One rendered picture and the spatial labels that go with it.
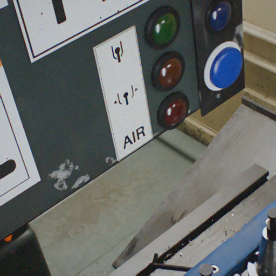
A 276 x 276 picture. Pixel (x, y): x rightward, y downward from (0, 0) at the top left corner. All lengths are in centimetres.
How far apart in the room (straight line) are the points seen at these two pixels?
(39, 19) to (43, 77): 3
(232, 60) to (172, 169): 145
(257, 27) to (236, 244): 77
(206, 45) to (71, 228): 139
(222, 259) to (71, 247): 96
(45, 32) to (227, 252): 54
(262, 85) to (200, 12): 119
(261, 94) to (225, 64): 117
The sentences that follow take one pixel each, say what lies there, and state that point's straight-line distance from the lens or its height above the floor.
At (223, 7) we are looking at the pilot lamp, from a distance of 40.
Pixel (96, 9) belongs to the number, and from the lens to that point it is 34.
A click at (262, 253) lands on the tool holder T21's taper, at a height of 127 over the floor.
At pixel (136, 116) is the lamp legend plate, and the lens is 39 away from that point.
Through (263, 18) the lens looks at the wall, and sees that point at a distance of 146.
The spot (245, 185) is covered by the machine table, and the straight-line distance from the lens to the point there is 135.
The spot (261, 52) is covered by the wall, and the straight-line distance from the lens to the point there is 152.
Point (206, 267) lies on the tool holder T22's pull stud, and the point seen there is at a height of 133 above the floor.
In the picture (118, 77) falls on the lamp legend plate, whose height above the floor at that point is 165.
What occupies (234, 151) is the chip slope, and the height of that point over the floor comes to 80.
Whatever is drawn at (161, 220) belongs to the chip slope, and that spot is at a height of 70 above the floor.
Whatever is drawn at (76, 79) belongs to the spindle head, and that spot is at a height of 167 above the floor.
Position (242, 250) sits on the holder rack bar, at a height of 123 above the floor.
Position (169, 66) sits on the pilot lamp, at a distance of 38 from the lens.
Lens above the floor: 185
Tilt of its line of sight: 40 degrees down
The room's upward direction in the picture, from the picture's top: 10 degrees counter-clockwise
